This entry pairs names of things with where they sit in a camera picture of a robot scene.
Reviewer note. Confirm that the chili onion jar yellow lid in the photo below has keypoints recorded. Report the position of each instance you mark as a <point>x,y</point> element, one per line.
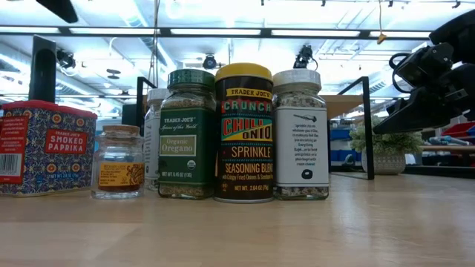
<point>243,148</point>

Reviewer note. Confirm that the black ceiling camera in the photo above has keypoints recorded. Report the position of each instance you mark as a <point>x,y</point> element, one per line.
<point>66,59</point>
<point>209,62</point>
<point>304,55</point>

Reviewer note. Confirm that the small glass jar cork lid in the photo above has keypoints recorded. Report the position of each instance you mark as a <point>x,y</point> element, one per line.
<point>118,174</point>

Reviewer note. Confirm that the wooden background table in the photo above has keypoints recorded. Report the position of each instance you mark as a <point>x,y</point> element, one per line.
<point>452,149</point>

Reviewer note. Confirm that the oregano jar green lid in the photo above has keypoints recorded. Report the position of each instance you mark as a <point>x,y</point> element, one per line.
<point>185,148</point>

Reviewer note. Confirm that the wooden shelf black metal legs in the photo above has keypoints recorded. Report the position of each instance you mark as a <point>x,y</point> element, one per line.
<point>341,104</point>

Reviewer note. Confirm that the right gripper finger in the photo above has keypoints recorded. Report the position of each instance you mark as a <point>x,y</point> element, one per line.
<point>419,111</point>

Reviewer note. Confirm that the tall black column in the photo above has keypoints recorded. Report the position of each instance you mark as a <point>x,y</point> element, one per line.
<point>42,74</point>

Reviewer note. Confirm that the long ceiling light bar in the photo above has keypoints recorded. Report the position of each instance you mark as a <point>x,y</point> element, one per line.
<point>265,32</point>

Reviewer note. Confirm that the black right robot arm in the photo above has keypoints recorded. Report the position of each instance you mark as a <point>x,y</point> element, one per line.
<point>460,33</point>

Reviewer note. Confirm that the white lid bagel seasoning jar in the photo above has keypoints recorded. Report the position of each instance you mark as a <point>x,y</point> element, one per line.
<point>152,141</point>
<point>300,148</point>

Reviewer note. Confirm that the smoked paprika tin red lid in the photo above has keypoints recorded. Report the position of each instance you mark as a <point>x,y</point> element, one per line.
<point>48,148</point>

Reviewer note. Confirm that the red storage bin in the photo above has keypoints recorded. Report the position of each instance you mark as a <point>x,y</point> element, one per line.
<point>460,130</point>

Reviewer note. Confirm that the green potted plant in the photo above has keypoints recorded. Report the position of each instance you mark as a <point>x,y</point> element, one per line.
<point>386,142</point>

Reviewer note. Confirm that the blue storage bins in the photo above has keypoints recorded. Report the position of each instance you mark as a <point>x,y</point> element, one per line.
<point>339,134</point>

